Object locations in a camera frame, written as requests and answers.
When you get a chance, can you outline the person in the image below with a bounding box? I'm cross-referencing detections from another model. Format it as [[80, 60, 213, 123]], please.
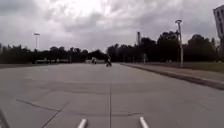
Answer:
[[105, 54, 113, 68]]

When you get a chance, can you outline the grey concrete slab pavement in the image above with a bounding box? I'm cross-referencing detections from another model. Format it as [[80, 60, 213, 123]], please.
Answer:
[[0, 63, 224, 128]]

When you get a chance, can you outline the tall chimney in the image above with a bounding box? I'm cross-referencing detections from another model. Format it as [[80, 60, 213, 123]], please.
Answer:
[[136, 31, 141, 47]]

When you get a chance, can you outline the row of dark trees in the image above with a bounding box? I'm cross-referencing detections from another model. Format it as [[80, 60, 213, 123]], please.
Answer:
[[0, 30, 224, 65]]

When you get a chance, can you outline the robot's own part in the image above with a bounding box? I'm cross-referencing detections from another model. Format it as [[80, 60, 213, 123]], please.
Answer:
[[139, 116, 150, 128], [77, 118, 88, 128]]

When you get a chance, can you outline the dark kerb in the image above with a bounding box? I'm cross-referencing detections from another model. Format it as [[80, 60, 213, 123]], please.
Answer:
[[120, 62, 224, 91]]

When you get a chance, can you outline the pale lamp pole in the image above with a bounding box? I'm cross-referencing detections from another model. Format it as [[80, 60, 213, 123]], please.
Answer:
[[174, 19, 185, 68]]

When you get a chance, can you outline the tall street lamp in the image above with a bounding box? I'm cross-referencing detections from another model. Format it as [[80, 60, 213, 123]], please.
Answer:
[[32, 32, 41, 52]]

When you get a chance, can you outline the grass strip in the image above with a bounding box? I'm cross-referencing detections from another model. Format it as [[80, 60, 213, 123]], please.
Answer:
[[136, 61, 224, 74]]

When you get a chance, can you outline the grey side path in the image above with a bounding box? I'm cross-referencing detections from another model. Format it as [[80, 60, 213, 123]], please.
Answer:
[[133, 63, 224, 84]]

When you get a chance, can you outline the building with window rows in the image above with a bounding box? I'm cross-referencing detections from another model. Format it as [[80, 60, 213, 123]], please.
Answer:
[[212, 4, 224, 38]]

